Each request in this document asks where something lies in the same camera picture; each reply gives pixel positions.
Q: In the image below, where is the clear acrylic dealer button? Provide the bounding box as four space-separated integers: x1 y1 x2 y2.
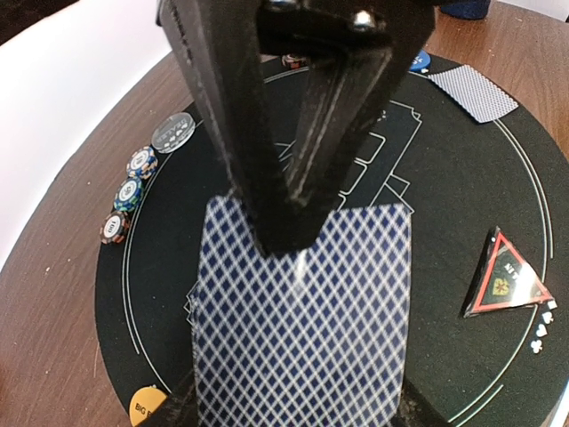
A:
151 112 196 154

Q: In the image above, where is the red triangle marker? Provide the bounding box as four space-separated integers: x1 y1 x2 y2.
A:
461 227 554 318

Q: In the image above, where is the red white chip stack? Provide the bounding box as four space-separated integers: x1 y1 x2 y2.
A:
281 54 309 70

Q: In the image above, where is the blue playing card deck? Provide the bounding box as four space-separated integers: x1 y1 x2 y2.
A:
191 197 412 426

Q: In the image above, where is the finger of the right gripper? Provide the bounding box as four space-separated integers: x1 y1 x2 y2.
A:
258 1 437 207
157 1 347 254

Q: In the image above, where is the dark blue mug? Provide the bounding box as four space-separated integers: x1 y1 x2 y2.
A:
439 0 491 20

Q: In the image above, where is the green chip top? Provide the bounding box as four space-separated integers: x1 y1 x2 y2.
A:
114 177 143 212

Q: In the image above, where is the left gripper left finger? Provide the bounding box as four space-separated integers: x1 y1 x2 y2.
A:
153 369 198 426

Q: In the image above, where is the orange round blind button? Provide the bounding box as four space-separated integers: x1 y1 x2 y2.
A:
128 386 167 426

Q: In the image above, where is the blue round blind button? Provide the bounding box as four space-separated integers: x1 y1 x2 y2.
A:
409 50 431 74

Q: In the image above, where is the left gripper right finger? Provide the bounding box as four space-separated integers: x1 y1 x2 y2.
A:
397 382 449 427

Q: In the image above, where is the single playing card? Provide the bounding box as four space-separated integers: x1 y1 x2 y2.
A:
429 65 519 124

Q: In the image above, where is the blue white chip top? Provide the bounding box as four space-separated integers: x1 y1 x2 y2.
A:
126 146 158 181

